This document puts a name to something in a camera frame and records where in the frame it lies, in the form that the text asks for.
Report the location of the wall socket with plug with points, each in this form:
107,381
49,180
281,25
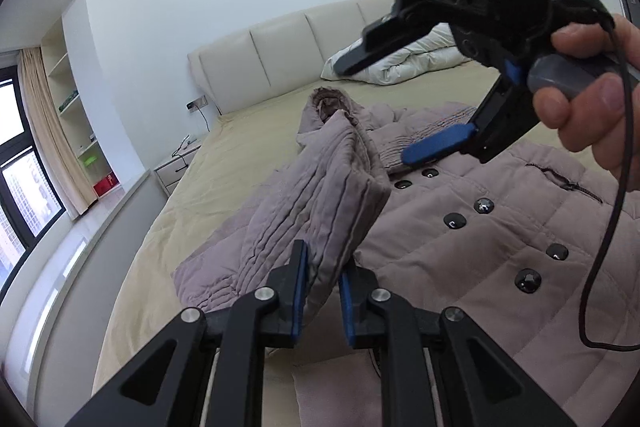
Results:
198,103

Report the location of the white folded duvet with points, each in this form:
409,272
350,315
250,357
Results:
436,51

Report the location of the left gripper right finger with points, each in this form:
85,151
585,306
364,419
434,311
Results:
438,368

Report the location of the white wall shelf unit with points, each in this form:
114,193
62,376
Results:
68,105

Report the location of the cream upholstered headboard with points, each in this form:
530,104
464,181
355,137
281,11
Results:
281,55

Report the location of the white bedside table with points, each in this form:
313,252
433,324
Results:
170,171

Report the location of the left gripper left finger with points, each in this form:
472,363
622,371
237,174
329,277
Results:
207,368

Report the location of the red box on shelf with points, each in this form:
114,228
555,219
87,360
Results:
106,184

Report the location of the black framed window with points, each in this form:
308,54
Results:
29,204

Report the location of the mauve quilted down coat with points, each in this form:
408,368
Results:
330,196

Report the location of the right human hand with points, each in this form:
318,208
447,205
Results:
595,119

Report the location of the beige curtain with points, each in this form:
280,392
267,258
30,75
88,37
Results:
69,180

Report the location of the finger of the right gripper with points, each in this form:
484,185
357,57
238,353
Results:
437,146
385,37

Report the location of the beige bed with sheet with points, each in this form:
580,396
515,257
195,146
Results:
210,186

